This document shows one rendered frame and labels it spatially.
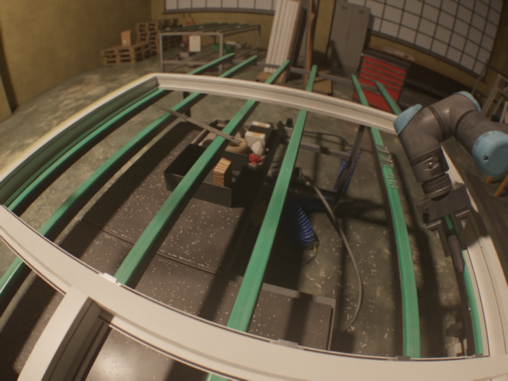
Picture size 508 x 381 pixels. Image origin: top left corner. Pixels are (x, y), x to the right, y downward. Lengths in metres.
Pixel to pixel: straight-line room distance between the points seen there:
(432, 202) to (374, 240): 1.30
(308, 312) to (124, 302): 0.53
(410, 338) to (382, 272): 1.23
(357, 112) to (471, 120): 0.69
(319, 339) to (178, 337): 0.47
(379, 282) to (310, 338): 1.01
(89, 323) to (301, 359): 0.34
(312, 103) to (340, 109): 0.13
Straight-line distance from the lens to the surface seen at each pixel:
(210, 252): 0.83
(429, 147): 0.58
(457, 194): 0.61
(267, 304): 0.74
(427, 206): 0.58
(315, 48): 7.43
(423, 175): 0.59
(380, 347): 1.52
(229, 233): 0.87
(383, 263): 1.78
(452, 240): 0.66
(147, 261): 0.54
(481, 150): 0.52
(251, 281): 0.46
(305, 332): 0.74
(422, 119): 0.59
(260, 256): 0.49
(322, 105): 1.14
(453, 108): 0.61
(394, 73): 3.84
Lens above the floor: 1.28
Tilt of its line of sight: 42 degrees down
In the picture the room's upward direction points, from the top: 6 degrees clockwise
